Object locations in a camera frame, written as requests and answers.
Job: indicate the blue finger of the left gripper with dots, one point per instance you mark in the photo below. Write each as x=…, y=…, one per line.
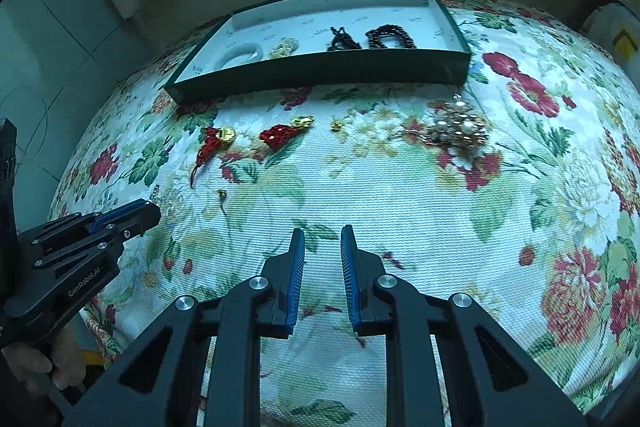
x=129, y=220
x=72, y=250

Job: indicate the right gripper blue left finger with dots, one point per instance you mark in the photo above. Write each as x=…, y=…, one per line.
x=198, y=363

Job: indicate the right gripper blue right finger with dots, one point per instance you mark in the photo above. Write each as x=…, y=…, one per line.
x=448, y=362

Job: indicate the red cord gold charm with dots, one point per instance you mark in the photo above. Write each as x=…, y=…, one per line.
x=214, y=139

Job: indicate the red knot gold charm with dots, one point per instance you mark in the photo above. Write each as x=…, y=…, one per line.
x=279, y=135

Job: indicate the white jade bangle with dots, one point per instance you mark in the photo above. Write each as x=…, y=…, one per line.
x=241, y=54

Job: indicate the pearl flower brooch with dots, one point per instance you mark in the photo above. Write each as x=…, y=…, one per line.
x=456, y=124

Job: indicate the small gold earring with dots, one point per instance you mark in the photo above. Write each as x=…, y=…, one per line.
x=222, y=197

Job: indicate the dark green jewelry tray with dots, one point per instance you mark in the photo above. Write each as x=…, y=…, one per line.
x=312, y=42

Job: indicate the person's left hand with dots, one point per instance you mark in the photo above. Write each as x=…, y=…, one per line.
x=66, y=362

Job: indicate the floral bed cover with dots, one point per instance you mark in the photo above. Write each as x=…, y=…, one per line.
x=541, y=227

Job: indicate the white patterned pillow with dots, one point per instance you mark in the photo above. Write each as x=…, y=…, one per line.
x=616, y=29

